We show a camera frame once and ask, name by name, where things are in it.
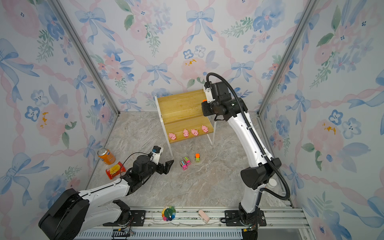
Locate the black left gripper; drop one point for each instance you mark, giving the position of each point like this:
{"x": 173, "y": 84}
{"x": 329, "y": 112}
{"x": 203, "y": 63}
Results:
{"x": 166, "y": 167}

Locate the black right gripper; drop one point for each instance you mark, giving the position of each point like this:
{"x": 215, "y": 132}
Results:
{"x": 205, "y": 106}

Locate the pink pig toy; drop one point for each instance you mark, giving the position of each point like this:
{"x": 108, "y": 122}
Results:
{"x": 205, "y": 129}
{"x": 172, "y": 136}
{"x": 194, "y": 132}
{"x": 186, "y": 133}

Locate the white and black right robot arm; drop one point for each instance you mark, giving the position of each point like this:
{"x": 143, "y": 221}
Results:
{"x": 256, "y": 177}

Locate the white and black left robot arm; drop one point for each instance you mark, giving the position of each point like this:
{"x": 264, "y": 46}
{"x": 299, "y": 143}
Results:
{"x": 74, "y": 212}

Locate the pink green toy car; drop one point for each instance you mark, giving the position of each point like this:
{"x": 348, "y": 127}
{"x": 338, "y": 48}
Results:
{"x": 187, "y": 161}

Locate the colourful round disc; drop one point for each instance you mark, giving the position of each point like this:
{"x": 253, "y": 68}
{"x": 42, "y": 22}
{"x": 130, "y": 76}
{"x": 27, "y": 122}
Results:
{"x": 168, "y": 213}

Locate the red snack packet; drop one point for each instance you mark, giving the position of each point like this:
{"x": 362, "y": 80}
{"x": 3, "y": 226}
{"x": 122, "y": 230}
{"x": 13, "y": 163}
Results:
{"x": 115, "y": 170}

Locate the orange soda can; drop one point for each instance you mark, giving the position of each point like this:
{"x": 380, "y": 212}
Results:
{"x": 106, "y": 156}

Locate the pink eraser block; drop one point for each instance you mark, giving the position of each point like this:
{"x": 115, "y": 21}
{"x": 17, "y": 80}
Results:
{"x": 205, "y": 218}

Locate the white round cap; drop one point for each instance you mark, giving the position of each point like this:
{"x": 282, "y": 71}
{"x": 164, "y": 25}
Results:
{"x": 272, "y": 183}

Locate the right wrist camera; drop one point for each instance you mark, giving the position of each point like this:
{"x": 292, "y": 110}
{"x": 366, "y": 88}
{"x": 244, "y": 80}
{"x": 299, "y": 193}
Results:
{"x": 209, "y": 96}

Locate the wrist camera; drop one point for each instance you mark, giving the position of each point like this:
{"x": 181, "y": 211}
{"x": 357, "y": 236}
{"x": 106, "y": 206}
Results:
{"x": 209, "y": 96}
{"x": 156, "y": 153}

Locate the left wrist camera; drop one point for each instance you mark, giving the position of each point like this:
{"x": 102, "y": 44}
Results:
{"x": 156, "y": 153}

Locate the wooden two-tier shelf white frame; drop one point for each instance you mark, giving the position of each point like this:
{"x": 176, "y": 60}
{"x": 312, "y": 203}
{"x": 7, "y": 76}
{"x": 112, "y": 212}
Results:
{"x": 183, "y": 111}

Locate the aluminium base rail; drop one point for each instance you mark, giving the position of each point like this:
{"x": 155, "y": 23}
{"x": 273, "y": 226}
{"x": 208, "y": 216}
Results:
{"x": 279, "y": 224}

